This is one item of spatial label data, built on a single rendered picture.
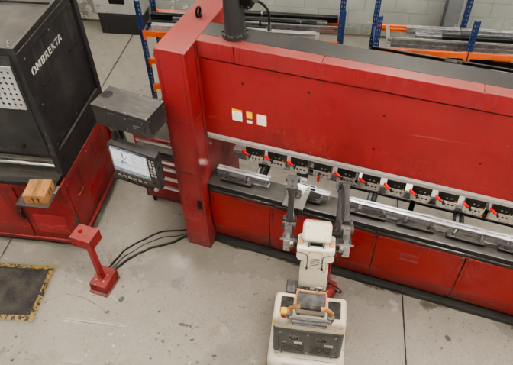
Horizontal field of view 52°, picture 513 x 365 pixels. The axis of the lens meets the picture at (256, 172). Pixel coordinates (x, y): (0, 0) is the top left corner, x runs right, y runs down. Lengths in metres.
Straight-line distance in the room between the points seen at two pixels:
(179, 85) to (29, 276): 2.63
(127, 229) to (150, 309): 1.03
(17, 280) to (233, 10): 3.40
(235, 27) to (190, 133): 0.96
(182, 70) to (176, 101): 0.32
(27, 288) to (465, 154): 4.11
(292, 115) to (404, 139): 0.85
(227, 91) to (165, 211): 2.08
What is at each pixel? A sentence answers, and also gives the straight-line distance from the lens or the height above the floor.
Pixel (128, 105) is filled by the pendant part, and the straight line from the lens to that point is 4.01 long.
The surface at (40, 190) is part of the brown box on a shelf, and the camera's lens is 4.81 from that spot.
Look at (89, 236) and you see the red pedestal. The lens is 4.72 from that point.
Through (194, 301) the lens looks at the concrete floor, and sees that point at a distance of 5.09.
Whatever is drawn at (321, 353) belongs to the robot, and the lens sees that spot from 4.40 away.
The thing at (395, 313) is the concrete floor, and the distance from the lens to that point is 5.11.
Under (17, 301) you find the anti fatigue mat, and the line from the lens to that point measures 5.56.
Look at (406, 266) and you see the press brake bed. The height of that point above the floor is 0.44.
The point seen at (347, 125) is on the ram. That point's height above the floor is 1.79.
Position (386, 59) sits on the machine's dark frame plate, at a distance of 3.78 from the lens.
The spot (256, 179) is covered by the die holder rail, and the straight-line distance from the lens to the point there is 4.70.
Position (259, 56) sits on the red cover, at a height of 2.26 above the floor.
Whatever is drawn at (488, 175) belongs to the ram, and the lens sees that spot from 4.11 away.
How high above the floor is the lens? 4.33
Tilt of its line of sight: 45 degrees down
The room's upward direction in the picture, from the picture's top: 2 degrees counter-clockwise
